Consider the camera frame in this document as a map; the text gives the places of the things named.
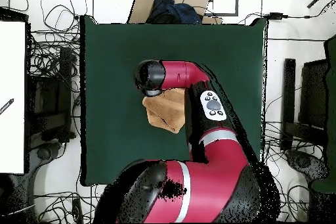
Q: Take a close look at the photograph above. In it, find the tan terry towel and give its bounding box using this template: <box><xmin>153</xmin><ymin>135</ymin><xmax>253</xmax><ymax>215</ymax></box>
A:
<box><xmin>142</xmin><ymin>88</ymin><xmax>186</xmax><ymax>134</ymax></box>

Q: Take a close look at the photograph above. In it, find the dark green table cloth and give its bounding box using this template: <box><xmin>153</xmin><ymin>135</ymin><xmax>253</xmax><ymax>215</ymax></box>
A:
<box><xmin>79</xmin><ymin>14</ymin><xmax>268</xmax><ymax>187</ymax></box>

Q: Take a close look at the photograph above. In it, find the dark blue clothing pile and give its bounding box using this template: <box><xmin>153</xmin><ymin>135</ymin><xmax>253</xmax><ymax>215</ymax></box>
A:
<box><xmin>146</xmin><ymin>0</ymin><xmax>203</xmax><ymax>24</ymax></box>

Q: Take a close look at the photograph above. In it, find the brown cardboard box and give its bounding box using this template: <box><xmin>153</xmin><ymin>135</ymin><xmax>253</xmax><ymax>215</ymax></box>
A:
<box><xmin>127</xmin><ymin>0</ymin><xmax>224</xmax><ymax>25</ymax></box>

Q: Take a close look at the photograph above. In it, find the black equipment stand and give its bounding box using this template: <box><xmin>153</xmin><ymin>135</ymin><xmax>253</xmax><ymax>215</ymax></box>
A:
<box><xmin>26</xmin><ymin>46</ymin><xmax>77</xmax><ymax>143</ymax></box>

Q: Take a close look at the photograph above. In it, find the grey round stand base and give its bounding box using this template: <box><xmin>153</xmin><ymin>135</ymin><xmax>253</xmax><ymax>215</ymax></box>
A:
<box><xmin>284</xmin><ymin>148</ymin><xmax>330</xmax><ymax>183</ymax></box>
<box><xmin>35</xmin><ymin>142</ymin><xmax>64</xmax><ymax>162</ymax></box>

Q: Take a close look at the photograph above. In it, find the black power strip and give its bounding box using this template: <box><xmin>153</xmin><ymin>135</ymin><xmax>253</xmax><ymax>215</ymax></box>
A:
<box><xmin>72</xmin><ymin>198</ymin><xmax>83</xmax><ymax>223</ymax></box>

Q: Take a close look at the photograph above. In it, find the white board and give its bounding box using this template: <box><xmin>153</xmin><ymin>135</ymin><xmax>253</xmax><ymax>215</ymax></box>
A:
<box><xmin>0</xmin><ymin>20</ymin><xmax>27</xmax><ymax>175</ymax></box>

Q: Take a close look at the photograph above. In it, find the black marker pen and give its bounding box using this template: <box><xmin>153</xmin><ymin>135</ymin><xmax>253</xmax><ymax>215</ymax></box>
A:
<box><xmin>0</xmin><ymin>98</ymin><xmax>14</xmax><ymax>116</ymax></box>

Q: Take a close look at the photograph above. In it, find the black cable tangle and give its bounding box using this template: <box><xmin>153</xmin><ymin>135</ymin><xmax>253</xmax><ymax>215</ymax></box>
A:
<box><xmin>28</xmin><ymin>0</ymin><xmax>87</xmax><ymax>99</ymax></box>
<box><xmin>262</xmin><ymin>121</ymin><xmax>326</xmax><ymax>223</ymax></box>
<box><xmin>33</xmin><ymin>190</ymin><xmax>106</xmax><ymax>223</ymax></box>

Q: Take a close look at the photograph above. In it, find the black adapter cable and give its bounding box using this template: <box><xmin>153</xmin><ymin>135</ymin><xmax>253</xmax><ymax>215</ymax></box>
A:
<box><xmin>237</xmin><ymin>0</ymin><xmax>336</xmax><ymax>25</ymax></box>

